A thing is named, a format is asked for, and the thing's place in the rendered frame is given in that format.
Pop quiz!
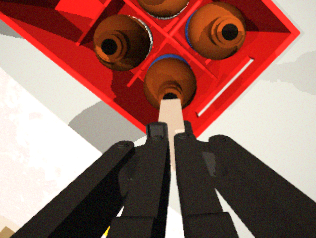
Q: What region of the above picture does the red bottle crate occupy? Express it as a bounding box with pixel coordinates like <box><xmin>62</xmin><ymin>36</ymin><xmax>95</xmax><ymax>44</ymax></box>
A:
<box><xmin>0</xmin><ymin>0</ymin><xmax>300</xmax><ymax>138</ymax></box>

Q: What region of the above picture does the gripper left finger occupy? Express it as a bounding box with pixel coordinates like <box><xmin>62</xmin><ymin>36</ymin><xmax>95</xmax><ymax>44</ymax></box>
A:
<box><xmin>10</xmin><ymin>100</ymin><xmax>173</xmax><ymax>238</ymax></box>

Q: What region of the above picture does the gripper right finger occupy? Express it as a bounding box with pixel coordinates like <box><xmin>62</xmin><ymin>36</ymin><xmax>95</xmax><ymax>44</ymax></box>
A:
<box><xmin>170</xmin><ymin>99</ymin><xmax>316</xmax><ymax>238</ymax></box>

